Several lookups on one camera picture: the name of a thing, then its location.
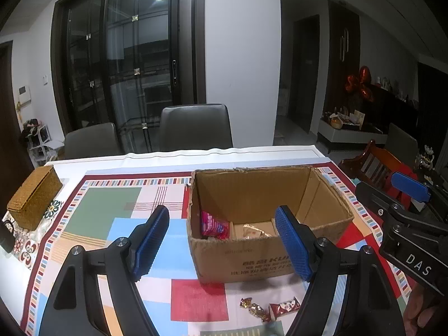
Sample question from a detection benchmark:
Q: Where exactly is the gold fortune biscuits packet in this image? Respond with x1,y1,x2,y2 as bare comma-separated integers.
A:
242,224,272,239

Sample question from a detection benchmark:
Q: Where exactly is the pink snack packet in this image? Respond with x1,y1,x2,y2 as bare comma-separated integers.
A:
200,211,230,240

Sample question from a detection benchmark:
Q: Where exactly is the person's right hand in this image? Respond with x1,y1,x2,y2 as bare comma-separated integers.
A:
402,283,447,336

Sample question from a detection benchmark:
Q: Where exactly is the red wooden chair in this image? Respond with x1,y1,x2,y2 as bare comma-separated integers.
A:
339,140,418,209

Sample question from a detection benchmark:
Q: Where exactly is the red white snack packet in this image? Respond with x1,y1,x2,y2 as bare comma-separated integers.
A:
268,297,301,321

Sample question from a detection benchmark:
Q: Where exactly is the gold red wrapped candy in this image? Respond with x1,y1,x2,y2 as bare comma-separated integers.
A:
239,297,272,323

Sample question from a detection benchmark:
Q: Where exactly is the white low cabinet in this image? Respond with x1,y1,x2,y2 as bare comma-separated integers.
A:
317,121,387,153

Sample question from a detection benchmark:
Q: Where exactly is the brown cardboard box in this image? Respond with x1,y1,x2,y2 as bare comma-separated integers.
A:
187,165,354,283

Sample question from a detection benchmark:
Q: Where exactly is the grey dining chair left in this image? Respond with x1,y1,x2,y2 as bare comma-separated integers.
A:
65,122,123,159

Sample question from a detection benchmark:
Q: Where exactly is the woven wicker box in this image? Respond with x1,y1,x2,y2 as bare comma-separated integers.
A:
7,165,62,231

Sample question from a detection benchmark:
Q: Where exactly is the red foil balloon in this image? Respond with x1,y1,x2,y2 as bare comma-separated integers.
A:
345,65,374,102

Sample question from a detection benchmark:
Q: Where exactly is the small black object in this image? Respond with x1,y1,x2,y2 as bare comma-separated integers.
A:
0,221,16,253

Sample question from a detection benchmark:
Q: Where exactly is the white shelf with clutter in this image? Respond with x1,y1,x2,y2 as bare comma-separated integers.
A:
19,118,64,168

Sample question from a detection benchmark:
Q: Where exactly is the black glass sliding door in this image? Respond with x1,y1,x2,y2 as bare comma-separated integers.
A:
50,0,197,153

